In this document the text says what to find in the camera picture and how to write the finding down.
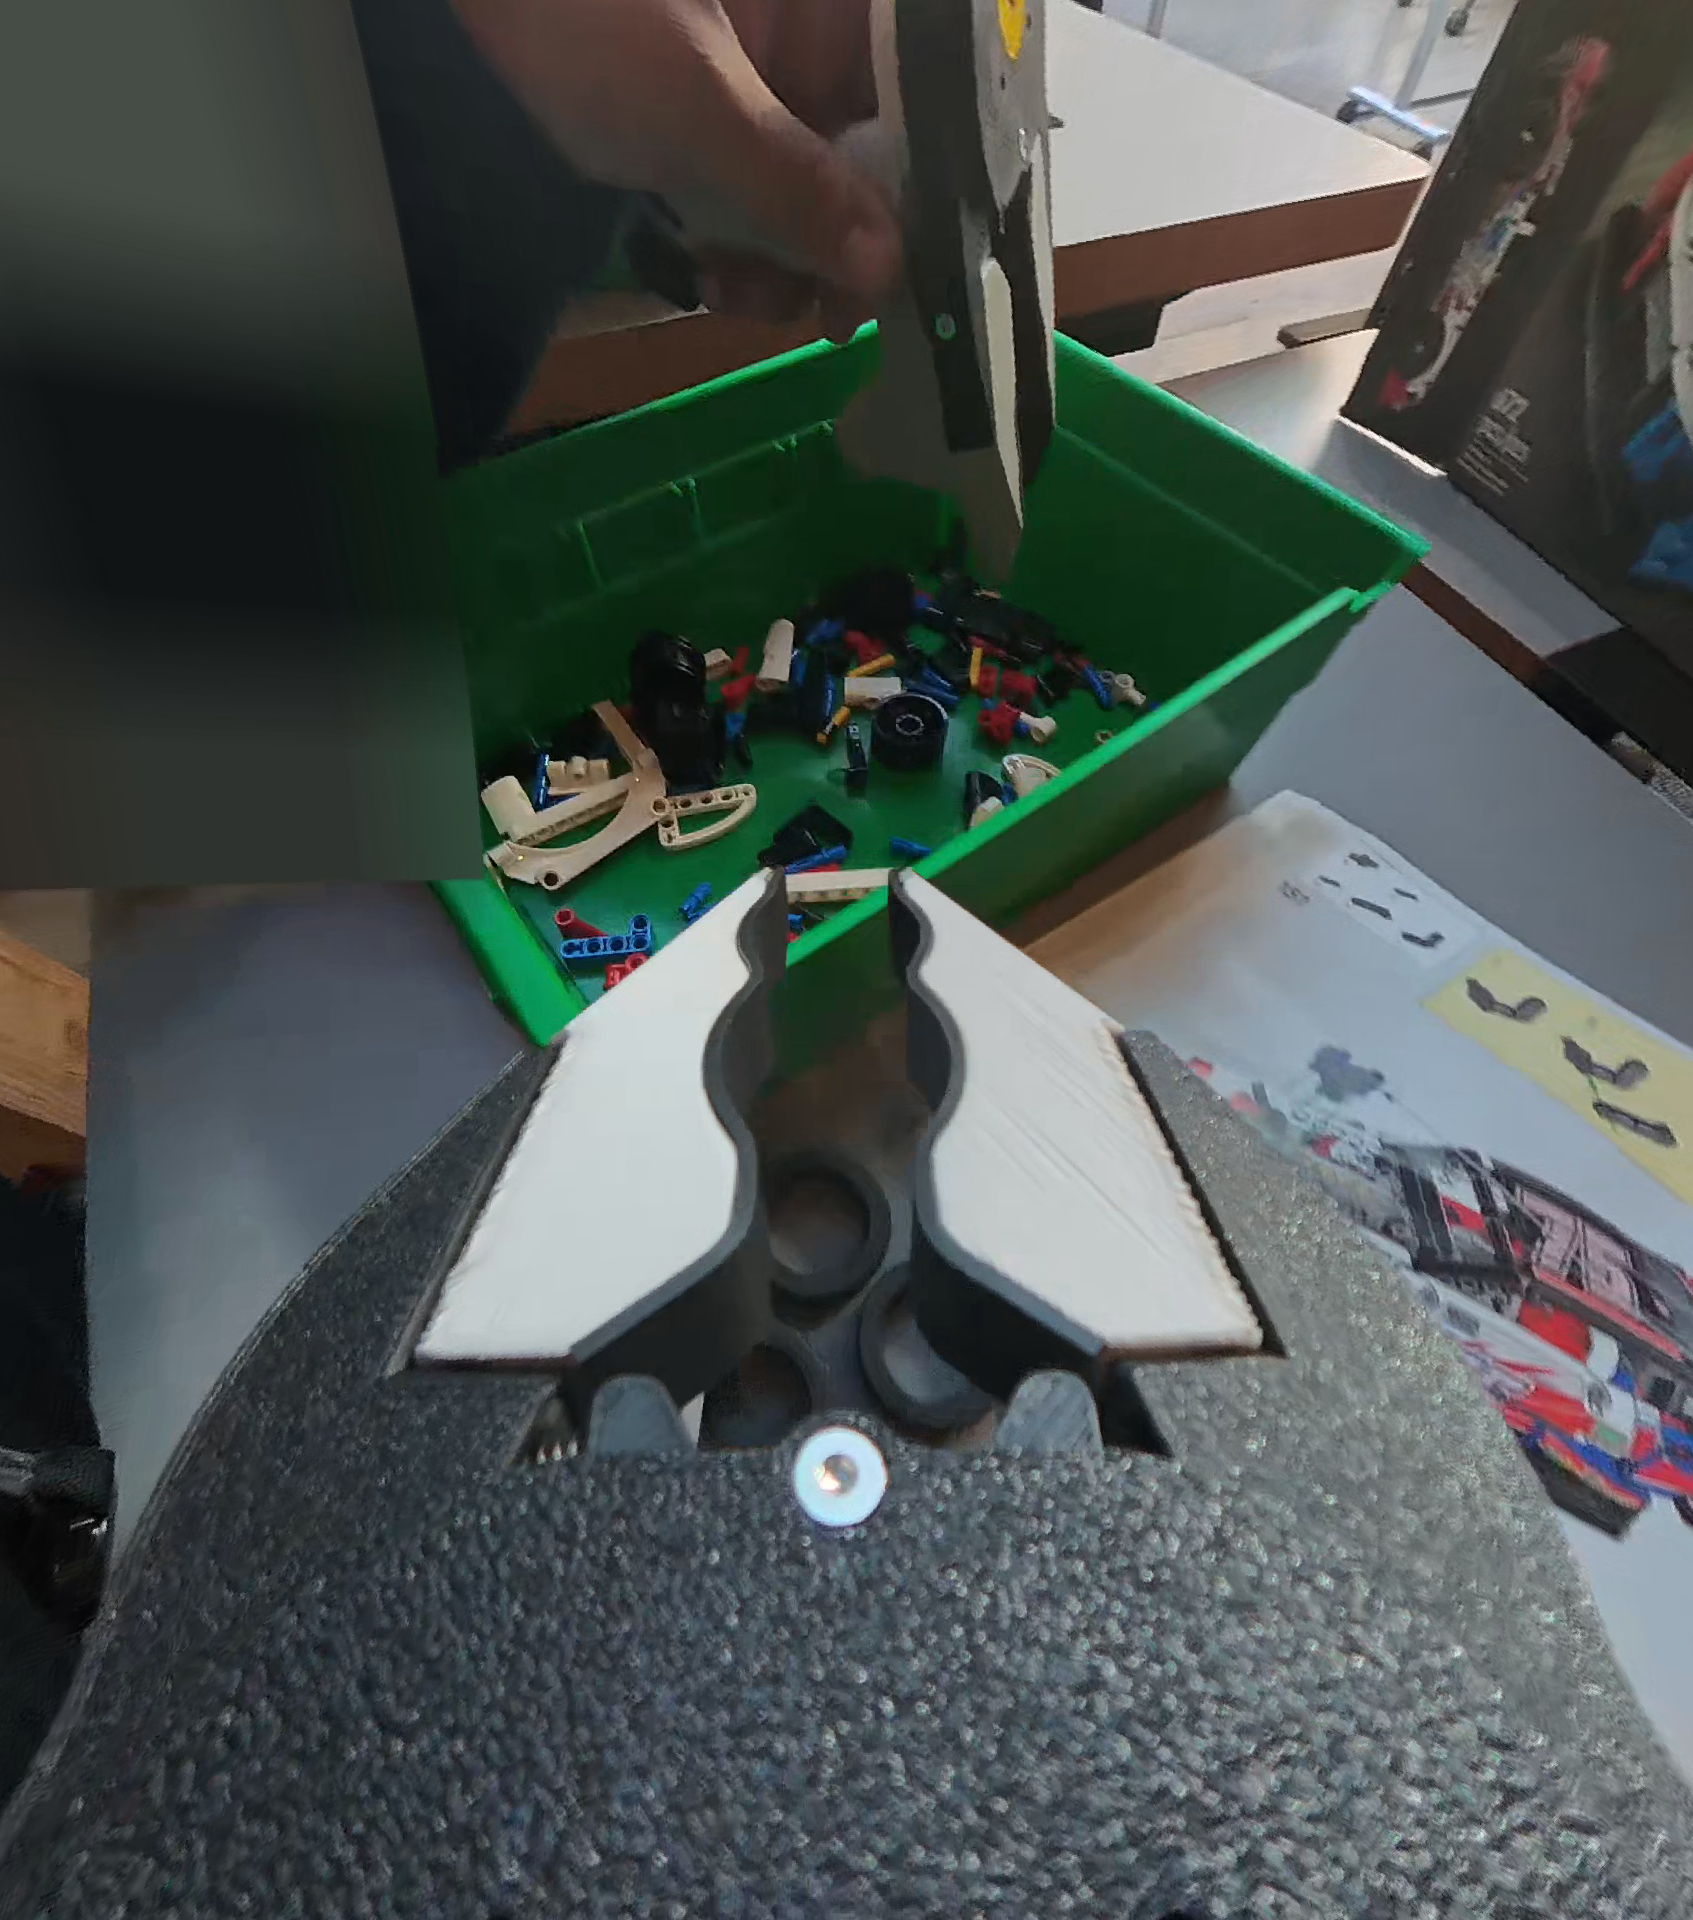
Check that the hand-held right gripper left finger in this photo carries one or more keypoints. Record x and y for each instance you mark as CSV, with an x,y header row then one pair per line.
x,y
609,1198

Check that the person's left forearm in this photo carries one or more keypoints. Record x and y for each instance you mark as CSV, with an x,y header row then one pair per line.
x,y
518,300

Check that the pile of small toy bricks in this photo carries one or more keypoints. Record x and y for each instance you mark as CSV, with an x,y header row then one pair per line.
x,y
847,690

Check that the person's left hand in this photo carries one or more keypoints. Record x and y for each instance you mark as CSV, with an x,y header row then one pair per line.
x,y
725,136

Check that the thick instruction booklet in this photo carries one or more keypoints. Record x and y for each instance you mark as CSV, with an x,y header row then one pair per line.
x,y
1537,1124

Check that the brown edged side table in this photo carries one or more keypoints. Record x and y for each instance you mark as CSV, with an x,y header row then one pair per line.
x,y
1207,148

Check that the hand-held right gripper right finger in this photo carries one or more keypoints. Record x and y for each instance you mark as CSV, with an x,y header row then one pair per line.
x,y
1087,1185

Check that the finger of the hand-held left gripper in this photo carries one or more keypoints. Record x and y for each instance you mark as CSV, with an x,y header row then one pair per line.
x,y
1009,391
899,421

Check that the green plastic storage bin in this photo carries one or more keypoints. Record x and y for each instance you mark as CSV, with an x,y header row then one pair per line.
x,y
1163,495

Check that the dark toy car box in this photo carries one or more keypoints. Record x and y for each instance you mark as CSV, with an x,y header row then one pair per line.
x,y
1613,374

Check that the black rubber toy tire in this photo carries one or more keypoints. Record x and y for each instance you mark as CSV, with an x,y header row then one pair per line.
x,y
891,1373
869,1251
735,1403

